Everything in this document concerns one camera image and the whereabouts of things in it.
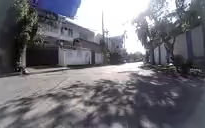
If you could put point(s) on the grey building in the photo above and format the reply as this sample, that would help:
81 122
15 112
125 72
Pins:
116 45

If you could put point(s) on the row of trees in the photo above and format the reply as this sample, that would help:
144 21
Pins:
156 30

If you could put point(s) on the utility pole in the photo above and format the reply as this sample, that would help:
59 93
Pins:
103 30

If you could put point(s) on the tree with pale trunk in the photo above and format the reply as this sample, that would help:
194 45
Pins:
24 36

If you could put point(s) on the dark wall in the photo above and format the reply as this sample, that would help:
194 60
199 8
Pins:
1 43

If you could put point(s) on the grey concrete road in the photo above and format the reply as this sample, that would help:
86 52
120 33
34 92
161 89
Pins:
90 93

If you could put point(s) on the raised concrete sidewalk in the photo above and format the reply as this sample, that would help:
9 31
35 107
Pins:
40 70

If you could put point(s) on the white wall with blue stripes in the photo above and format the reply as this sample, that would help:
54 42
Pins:
196 41

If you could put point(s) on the building with white wall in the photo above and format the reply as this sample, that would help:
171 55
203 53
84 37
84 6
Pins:
75 56

